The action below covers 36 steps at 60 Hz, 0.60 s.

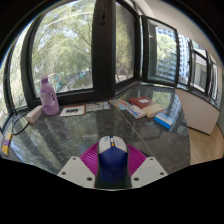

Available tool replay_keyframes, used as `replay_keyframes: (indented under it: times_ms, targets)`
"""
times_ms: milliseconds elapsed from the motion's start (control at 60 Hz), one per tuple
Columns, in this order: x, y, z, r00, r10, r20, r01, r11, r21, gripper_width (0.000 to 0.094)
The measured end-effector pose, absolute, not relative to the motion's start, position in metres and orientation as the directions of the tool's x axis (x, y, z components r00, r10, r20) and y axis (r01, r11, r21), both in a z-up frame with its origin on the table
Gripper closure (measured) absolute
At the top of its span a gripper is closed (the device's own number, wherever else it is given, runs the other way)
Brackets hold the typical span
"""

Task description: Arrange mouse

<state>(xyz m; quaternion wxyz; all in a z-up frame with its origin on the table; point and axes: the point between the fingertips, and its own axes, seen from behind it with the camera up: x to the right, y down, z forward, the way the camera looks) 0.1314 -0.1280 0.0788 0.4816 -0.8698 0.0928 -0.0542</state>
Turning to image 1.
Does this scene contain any white card with dark print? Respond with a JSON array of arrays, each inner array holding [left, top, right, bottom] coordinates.
[[59, 104, 87, 117]]

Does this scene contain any pale printed paper sheet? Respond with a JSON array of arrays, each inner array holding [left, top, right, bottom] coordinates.
[[85, 101, 111, 113]]

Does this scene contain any white and orange box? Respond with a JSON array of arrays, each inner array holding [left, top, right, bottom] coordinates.
[[25, 105, 45, 125]]

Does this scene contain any beige book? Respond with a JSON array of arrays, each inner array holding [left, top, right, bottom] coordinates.
[[142, 103, 166, 119]]

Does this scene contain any purple detergent bottle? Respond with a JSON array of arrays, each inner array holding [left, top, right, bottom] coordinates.
[[39, 74, 60, 116]]

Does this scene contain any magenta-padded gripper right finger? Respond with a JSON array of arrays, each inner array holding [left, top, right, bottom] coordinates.
[[126, 143, 169, 189]]

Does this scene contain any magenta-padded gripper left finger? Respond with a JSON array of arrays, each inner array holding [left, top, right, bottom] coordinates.
[[57, 142, 101, 189]]

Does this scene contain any blue and white box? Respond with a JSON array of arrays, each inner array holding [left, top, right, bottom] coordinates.
[[153, 112, 175, 130]]

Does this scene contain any red book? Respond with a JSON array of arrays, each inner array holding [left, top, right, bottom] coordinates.
[[128, 95, 154, 110]]

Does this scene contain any yellow and purple book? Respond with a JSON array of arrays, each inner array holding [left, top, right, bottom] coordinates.
[[0, 132, 14, 157]]

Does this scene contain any blue and white computer mouse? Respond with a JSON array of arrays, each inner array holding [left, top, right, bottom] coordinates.
[[95, 134, 131, 184]]

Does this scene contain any black wire stand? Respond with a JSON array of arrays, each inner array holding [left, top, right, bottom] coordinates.
[[11, 112, 31, 136]]

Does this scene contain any pale blue and orange booklet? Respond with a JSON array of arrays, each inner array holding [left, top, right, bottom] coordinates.
[[113, 98, 133, 111]]

